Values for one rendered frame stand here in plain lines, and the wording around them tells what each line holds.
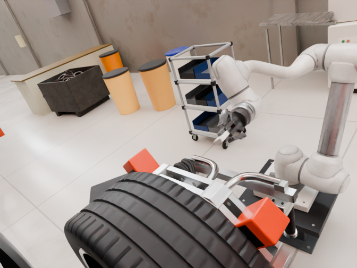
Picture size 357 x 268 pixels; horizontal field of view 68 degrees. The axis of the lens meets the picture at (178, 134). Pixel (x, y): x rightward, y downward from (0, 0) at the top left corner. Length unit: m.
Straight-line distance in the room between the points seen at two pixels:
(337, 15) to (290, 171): 2.25
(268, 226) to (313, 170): 1.00
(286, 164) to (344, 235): 0.64
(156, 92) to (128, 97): 0.58
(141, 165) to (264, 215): 0.40
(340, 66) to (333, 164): 0.48
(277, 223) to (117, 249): 0.33
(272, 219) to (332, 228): 1.46
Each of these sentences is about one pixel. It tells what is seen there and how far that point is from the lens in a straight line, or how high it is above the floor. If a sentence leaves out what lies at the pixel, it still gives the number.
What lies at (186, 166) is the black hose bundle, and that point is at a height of 1.04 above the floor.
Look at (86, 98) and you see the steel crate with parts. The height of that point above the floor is 0.28.
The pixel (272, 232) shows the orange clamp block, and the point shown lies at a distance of 0.61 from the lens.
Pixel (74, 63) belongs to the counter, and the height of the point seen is 0.75.
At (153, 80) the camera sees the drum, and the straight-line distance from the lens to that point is 3.99.
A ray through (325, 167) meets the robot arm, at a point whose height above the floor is 0.60.
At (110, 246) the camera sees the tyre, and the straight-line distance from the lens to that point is 0.58.
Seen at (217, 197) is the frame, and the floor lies 1.11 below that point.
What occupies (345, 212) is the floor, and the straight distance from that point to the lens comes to 2.16.
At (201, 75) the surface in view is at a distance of 2.60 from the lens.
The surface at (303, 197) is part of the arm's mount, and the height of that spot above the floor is 0.34.
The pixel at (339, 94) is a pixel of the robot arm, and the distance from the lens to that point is 1.50.
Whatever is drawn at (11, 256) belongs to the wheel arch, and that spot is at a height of 1.04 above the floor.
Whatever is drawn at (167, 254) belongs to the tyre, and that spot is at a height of 1.15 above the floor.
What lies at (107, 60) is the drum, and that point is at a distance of 6.23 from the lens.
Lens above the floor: 1.57
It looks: 28 degrees down
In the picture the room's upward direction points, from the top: 17 degrees counter-clockwise
